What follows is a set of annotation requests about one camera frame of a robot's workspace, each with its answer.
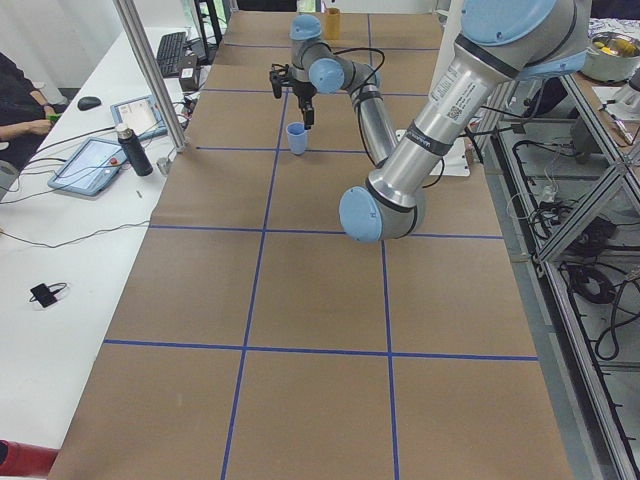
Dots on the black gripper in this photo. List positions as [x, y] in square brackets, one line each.
[302, 91]

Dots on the light blue plastic cup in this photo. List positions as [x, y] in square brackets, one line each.
[297, 137]

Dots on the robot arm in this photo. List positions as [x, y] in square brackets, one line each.
[316, 68]
[499, 41]

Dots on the yellow wooden cup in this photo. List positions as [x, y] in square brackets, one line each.
[332, 23]

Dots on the black keyboard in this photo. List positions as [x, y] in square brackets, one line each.
[169, 53]

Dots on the far teach pendant tablet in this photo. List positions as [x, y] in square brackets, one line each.
[142, 115]

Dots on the teach pendant tablet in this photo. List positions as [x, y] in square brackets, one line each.
[142, 115]
[90, 170]

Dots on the black water bottle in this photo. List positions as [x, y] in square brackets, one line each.
[133, 150]

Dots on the near teach pendant tablet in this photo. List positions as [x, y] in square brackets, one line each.
[90, 170]

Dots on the black computer mouse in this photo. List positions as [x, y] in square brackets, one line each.
[88, 102]

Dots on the seated person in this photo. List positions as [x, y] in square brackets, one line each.
[25, 115]

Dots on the steel bowl with fruit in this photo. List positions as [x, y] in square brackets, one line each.
[611, 57]

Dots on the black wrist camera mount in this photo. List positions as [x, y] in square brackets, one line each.
[280, 78]

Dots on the aluminium frame post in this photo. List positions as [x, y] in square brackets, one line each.
[145, 58]

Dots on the aluminium side frame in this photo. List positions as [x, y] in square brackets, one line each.
[568, 188]

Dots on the black phone with cable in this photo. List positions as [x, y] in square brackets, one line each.
[46, 295]

